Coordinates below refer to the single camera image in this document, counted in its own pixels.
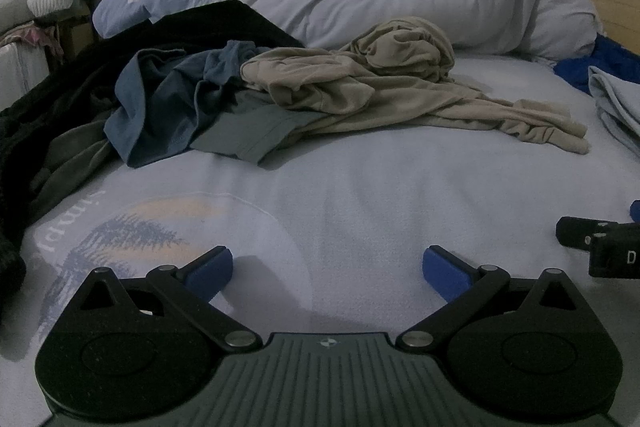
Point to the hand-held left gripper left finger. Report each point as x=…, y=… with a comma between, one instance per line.
x=216, y=268

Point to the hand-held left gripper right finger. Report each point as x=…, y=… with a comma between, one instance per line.
x=444, y=271

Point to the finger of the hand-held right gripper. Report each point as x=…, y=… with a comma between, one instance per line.
x=635, y=211
x=612, y=257

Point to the beige shirt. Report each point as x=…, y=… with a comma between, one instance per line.
x=400, y=107

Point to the light blue folded cloth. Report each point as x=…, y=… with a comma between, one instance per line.
x=620, y=107

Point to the grey-green garment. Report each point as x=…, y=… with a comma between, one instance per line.
x=240, y=132

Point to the blue and navy jacket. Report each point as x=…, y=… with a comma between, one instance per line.
x=610, y=62

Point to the blue garment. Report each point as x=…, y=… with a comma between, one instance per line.
x=150, y=117

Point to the olive green garment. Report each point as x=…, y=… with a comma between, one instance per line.
x=65, y=167

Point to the wooden headboard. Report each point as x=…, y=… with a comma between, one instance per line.
x=620, y=7

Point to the black garment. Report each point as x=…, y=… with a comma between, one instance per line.
x=100, y=72

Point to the light blue tree-print duvet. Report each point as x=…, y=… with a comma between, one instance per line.
x=450, y=7

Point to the cardboard box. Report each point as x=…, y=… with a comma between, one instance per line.
x=77, y=34

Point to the white storage box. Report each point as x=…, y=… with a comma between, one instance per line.
x=20, y=72

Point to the pink cloth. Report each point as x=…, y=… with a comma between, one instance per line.
x=30, y=37

